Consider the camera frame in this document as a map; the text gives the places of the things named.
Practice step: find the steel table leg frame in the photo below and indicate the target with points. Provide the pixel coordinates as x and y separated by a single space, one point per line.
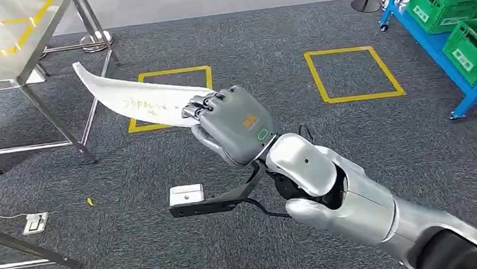
17 246

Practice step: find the floor power socket plate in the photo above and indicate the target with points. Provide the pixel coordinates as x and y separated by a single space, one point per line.
35 223

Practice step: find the blue metal shelf cart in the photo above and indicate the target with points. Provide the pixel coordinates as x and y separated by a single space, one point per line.
431 41

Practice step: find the small yellow scrap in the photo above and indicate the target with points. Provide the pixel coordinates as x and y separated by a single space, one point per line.
90 201

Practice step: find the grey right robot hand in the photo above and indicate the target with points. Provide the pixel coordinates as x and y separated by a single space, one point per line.
235 125

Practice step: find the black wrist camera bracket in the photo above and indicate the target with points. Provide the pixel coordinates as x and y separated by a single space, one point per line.
226 201

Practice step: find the silver stanchion base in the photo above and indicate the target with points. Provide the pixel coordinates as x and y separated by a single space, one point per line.
101 36

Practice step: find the steel frame table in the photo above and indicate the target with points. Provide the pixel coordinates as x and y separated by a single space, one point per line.
49 25

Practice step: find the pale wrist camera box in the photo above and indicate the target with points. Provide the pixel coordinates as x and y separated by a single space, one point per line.
185 194

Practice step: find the white soft parcel bag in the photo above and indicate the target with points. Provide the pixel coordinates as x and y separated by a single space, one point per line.
133 99

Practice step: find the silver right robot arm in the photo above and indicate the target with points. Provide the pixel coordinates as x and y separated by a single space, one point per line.
355 209

